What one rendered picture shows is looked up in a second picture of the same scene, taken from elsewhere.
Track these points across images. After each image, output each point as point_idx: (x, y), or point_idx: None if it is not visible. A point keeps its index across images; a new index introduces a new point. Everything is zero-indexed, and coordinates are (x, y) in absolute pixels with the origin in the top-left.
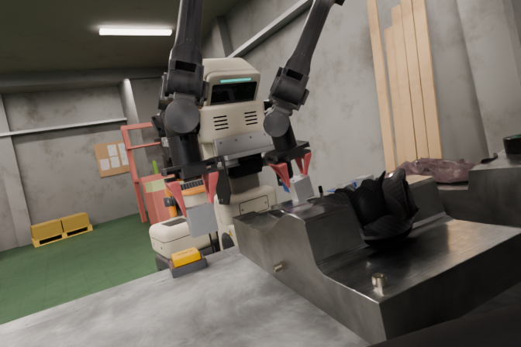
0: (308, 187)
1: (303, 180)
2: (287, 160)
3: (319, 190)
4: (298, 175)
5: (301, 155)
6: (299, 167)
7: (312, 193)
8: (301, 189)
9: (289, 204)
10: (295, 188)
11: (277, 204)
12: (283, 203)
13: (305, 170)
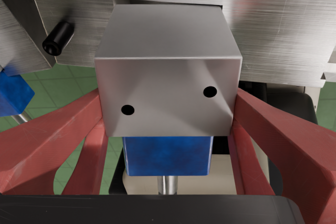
0: (130, 24)
1: (152, 48)
2: (303, 220)
3: (66, 34)
4: (135, 127)
5: (64, 203)
6: (97, 174)
7: (126, 8)
8: (182, 26)
9: (283, 3)
10: (225, 36)
11: (289, 80)
12: (273, 59)
13: (86, 106)
